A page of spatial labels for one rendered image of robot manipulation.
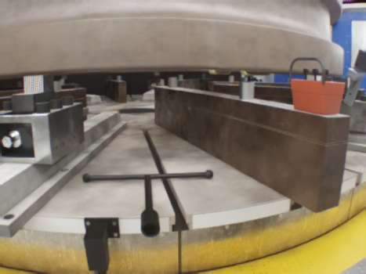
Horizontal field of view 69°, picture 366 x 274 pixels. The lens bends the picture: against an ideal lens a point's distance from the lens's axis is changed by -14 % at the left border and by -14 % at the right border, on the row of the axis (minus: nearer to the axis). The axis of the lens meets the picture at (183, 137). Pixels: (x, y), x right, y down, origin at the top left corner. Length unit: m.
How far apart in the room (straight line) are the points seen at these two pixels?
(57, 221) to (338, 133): 1.11
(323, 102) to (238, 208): 0.53
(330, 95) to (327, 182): 0.33
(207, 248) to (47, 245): 0.67
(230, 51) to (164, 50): 0.36
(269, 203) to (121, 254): 0.64
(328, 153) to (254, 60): 0.81
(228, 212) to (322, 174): 0.39
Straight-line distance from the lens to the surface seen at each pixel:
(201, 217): 1.17
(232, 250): 1.35
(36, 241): 1.33
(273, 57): 1.85
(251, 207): 1.24
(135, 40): 1.55
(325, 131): 1.13
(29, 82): 1.53
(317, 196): 1.19
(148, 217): 1.03
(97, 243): 0.99
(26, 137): 1.39
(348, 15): 6.84
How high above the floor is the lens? 0.83
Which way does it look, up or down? 12 degrees down
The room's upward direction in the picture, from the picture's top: straight up
